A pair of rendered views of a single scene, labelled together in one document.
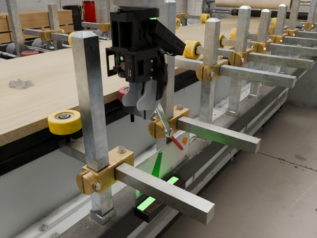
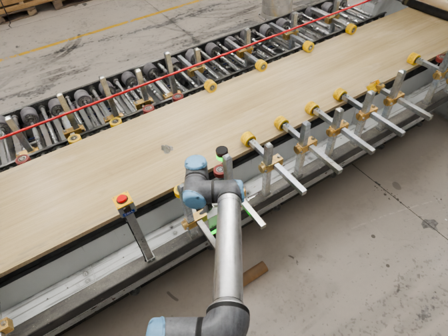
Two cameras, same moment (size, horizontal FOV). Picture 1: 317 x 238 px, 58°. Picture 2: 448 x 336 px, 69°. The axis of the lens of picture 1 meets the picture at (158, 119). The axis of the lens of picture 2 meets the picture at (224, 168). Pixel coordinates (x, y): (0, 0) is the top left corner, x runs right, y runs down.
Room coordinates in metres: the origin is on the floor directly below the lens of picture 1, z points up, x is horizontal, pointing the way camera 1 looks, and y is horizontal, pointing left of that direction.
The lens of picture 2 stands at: (-0.26, -0.44, 2.28)
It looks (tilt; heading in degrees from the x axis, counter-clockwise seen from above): 48 degrees down; 24
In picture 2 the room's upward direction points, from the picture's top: 5 degrees counter-clockwise
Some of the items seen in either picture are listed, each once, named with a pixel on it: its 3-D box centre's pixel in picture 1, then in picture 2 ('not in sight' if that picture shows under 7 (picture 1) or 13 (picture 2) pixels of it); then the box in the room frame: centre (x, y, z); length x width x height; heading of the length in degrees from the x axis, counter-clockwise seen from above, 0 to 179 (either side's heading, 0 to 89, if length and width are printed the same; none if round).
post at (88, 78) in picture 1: (96, 148); (189, 215); (0.53, 0.13, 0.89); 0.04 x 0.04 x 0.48; 53
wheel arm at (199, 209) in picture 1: (124, 173); (200, 223); (0.54, 0.08, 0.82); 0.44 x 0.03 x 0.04; 53
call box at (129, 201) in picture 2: not in sight; (125, 205); (0.32, 0.29, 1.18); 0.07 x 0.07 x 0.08; 53
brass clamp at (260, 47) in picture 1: (262, 46); (337, 129); (1.35, -0.48, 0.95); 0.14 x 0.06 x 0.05; 143
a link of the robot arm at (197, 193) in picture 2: not in sight; (197, 191); (0.42, -0.02, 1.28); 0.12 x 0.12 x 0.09; 20
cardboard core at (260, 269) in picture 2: not in sight; (247, 277); (0.66, -0.14, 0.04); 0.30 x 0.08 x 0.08; 143
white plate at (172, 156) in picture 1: (165, 161); (228, 213); (0.69, -0.02, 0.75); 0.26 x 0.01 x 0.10; 143
